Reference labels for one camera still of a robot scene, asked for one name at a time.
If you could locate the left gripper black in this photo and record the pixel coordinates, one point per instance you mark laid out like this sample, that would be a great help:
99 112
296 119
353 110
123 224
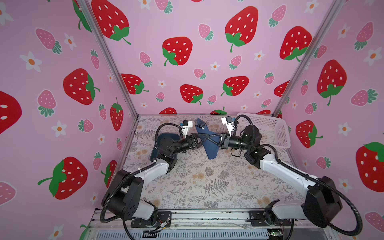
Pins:
191 143

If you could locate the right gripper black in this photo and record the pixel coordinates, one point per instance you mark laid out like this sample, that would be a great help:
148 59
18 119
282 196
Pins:
225 140

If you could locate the blue paper napkin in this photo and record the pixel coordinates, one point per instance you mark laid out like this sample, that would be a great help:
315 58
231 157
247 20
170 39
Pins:
210 147

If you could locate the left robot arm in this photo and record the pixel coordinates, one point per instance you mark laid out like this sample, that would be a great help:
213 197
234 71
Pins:
123 197

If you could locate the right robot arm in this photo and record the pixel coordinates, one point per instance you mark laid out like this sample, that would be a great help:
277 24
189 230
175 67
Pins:
322 202

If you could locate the dark teal plastic bin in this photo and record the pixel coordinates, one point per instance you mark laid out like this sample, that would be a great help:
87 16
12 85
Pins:
164 141

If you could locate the white plastic basket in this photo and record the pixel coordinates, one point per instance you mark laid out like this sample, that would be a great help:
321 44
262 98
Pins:
273 131

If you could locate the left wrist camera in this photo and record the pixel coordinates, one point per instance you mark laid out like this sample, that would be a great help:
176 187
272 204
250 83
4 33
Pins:
185 127

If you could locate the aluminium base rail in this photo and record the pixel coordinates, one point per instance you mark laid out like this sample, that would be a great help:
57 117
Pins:
211 224

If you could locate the aluminium corner post left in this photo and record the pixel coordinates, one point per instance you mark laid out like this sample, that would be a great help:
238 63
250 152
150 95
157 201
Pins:
108 22

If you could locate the aluminium corner post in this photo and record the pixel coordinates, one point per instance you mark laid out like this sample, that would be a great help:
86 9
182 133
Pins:
108 22
324 27

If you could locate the aluminium corner post right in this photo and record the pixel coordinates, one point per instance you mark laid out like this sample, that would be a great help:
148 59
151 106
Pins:
324 27

